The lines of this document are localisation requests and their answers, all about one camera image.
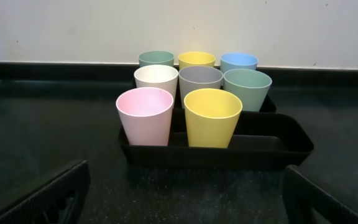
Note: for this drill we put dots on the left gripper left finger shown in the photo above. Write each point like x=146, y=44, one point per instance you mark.
x=54, y=193

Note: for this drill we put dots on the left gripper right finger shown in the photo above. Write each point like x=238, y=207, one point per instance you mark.
x=309, y=202

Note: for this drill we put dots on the pink cup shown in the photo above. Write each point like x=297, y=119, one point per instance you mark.
x=145, y=121

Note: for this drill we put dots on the yellow cup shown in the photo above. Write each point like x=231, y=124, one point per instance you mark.
x=196, y=59
x=211, y=124

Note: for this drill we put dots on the black tray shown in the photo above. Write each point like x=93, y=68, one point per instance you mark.
x=259, y=149

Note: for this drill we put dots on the green cup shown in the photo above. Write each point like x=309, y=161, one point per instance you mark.
x=247, y=87
x=156, y=57

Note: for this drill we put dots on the white cup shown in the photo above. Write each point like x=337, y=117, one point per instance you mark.
x=156, y=76

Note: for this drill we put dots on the blue cup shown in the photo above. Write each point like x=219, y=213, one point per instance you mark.
x=239, y=60

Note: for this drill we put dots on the grey cup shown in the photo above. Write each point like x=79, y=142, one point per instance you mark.
x=200, y=77

